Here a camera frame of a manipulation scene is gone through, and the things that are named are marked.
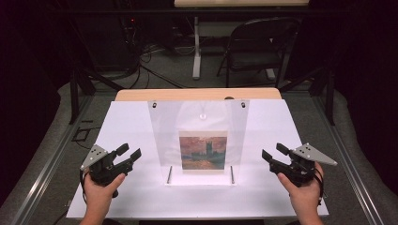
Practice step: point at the black folding chair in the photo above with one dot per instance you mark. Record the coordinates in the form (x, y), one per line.
(259, 59)

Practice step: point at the white board mat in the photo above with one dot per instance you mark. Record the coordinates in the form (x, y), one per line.
(269, 193)

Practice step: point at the painting print card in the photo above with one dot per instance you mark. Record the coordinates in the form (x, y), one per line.
(203, 151)

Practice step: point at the white desk leg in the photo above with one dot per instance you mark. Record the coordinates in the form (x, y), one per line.
(196, 53)

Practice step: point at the clear acrylic photo frame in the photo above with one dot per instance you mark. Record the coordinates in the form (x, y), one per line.
(197, 118)

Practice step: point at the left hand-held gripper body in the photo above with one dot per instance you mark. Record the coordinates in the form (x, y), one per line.
(103, 168)

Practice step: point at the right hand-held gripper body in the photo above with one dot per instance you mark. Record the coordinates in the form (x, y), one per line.
(308, 156)

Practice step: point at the person's right hand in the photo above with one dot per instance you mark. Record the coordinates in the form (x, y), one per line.
(305, 197)

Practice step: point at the aluminium floor rail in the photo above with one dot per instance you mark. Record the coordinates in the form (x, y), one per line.
(347, 175)
(47, 168)

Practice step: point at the light wooden table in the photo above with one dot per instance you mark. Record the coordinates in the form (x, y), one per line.
(194, 93)

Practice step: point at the light desk top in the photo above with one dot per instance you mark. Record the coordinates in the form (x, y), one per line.
(241, 2)

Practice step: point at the black metal stand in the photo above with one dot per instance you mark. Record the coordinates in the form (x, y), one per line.
(74, 97)
(329, 93)

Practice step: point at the person's left hand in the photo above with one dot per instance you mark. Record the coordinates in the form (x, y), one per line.
(98, 193)

